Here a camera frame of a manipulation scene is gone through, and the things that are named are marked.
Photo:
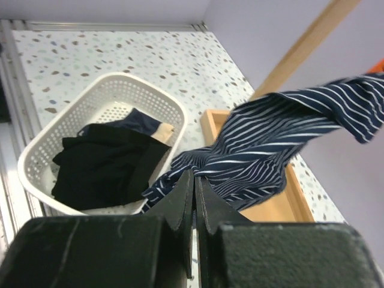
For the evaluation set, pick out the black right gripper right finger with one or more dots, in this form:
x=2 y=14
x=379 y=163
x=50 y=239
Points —
x=237 y=252

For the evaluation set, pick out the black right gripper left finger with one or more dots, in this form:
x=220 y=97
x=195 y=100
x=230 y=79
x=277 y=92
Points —
x=148 y=250

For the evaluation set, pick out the navy striped underwear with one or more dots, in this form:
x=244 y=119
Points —
x=246 y=164

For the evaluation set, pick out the black underwear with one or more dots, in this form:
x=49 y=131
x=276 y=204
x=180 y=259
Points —
x=108 y=166

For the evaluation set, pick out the navy underwear with beige band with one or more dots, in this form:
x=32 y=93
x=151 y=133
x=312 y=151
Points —
x=136 y=129

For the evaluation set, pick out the white round clip hanger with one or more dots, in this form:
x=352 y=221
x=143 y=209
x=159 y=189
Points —
x=379 y=67

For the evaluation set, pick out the wooden clothes rack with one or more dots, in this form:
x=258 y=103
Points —
x=290 y=205

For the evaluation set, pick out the white perforated plastic basket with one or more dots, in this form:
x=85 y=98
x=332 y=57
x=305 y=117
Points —
x=108 y=98

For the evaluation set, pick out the aluminium frame rails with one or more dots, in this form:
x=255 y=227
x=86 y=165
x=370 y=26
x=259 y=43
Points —
x=44 y=70

